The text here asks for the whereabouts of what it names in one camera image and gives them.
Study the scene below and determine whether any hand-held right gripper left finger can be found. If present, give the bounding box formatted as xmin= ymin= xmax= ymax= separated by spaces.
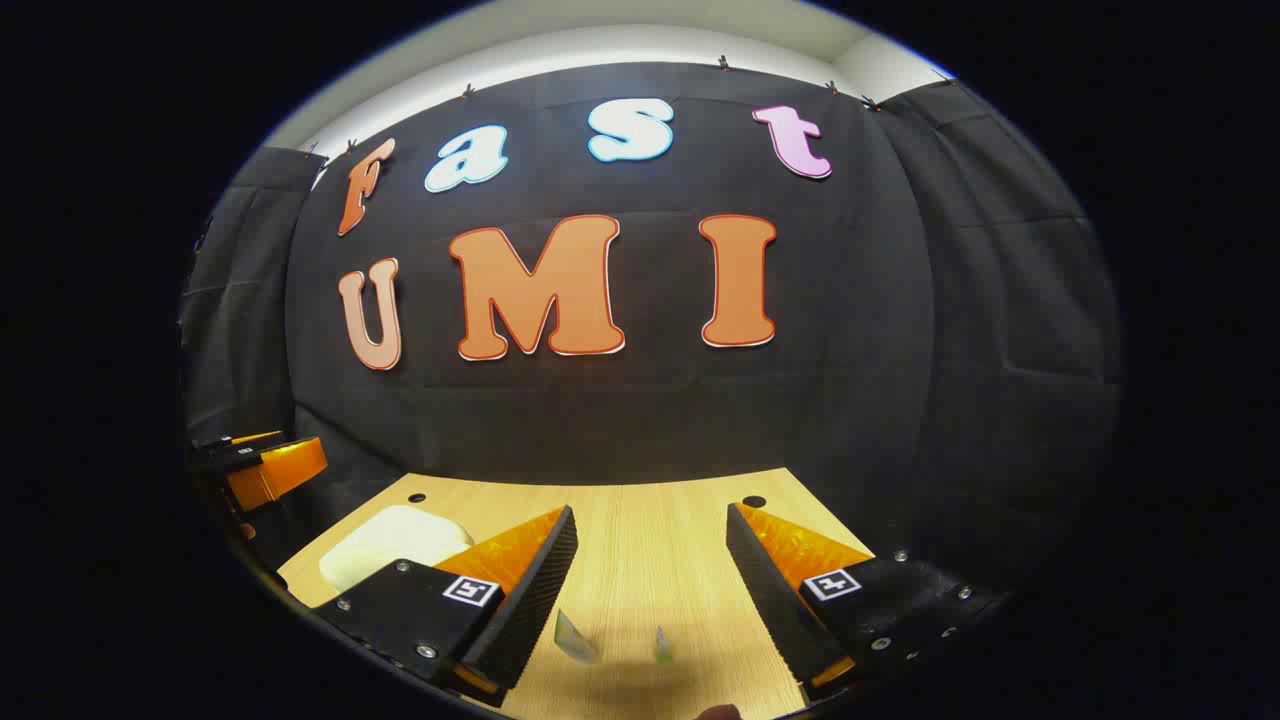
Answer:
xmin=315 ymin=505 xmax=579 ymax=706

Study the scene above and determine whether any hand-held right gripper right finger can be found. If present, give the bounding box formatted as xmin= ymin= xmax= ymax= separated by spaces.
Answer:
xmin=725 ymin=503 xmax=1013 ymax=701

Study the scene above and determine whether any large green labelled tube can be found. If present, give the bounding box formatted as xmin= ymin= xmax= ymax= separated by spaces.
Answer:
xmin=554 ymin=609 xmax=602 ymax=664

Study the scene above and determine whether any pale yellow small suitcase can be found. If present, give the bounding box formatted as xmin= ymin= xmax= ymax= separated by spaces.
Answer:
xmin=319 ymin=505 xmax=477 ymax=594

